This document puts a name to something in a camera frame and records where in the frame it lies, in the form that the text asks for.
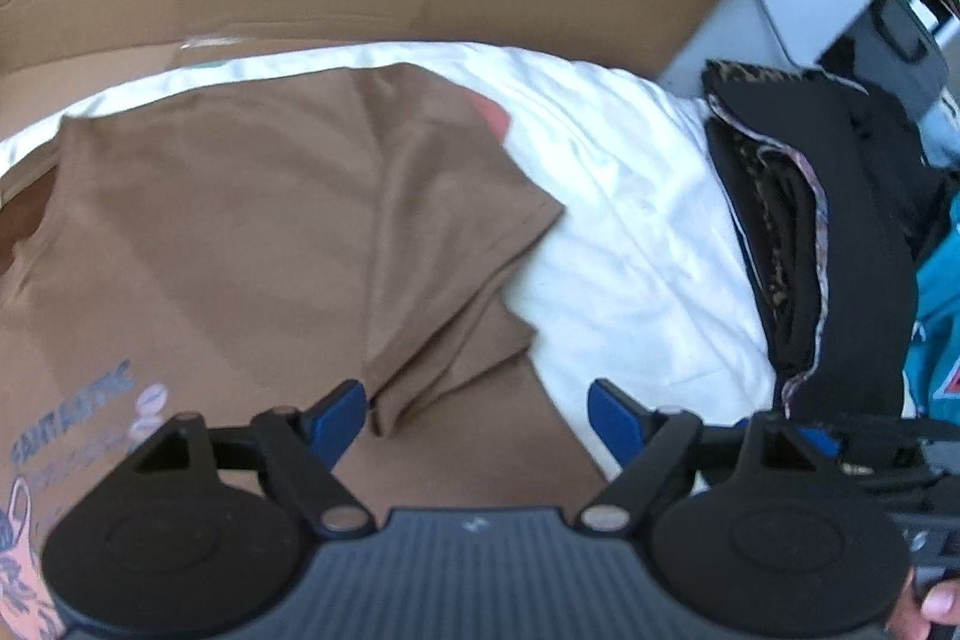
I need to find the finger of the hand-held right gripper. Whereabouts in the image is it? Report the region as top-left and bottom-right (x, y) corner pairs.
(796, 413), (960, 468)

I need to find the leopard print garment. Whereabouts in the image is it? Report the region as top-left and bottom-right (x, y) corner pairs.
(739, 136), (797, 313)

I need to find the black folded garment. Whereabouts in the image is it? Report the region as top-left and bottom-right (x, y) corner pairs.
(701, 59), (947, 432)

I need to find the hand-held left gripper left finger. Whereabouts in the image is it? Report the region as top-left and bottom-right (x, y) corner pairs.
(141, 377), (377, 537)

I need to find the grey bag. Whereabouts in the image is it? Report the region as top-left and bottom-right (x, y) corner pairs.
(816, 0), (955, 118)

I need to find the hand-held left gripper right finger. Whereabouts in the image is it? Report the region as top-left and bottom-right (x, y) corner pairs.
(577, 376), (811, 534)

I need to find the teal garment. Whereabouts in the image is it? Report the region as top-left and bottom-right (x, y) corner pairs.
(898, 211), (960, 417)

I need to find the cream printed bedsheet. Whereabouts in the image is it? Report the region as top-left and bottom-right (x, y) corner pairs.
(0, 40), (790, 498)

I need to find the brown printed t-shirt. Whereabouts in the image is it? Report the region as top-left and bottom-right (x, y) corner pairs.
(0, 62), (610, 640)

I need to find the person's right hand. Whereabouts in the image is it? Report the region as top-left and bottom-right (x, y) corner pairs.
(895, 567), (960, 640)

